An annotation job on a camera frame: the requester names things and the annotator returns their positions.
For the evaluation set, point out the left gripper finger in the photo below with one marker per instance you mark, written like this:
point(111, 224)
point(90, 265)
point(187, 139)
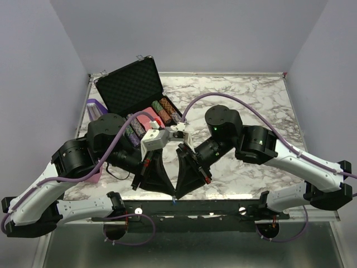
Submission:
point(158, 169)
point(158, 185)

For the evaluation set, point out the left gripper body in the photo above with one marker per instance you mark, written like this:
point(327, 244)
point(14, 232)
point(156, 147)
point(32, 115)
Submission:
point(146, 163)

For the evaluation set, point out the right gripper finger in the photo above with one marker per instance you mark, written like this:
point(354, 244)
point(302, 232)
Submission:
point(186, 165)
point(187, 183)

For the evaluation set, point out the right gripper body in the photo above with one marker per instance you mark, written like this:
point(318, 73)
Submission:
point(191, 155)

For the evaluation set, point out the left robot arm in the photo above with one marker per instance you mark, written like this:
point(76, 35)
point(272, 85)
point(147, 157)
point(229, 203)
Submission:
point(40, 209)

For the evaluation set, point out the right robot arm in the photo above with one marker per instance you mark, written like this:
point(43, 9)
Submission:
point(322, 184)

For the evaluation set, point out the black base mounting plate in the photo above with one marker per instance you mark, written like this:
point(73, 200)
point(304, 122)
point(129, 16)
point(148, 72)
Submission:
point(194, 215)

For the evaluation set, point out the pink playing card deck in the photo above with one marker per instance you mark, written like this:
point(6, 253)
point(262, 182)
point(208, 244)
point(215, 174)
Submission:
point(144, 120)

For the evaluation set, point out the pink box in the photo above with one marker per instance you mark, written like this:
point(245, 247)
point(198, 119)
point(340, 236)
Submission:
point(95, 178)

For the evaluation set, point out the black poker chip case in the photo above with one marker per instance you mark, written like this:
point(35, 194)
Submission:
point(137, 87)

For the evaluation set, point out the purple metronome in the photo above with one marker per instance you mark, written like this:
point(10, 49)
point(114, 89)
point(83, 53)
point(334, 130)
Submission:
point(95, 109)

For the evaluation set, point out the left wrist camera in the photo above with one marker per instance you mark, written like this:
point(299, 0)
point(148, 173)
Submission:
point(153, 140)

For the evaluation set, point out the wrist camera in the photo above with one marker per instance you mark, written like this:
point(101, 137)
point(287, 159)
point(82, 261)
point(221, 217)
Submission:
point(179, 133)
point(153, 140)

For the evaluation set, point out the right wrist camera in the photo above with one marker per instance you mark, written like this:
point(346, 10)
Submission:
point(179, 133)

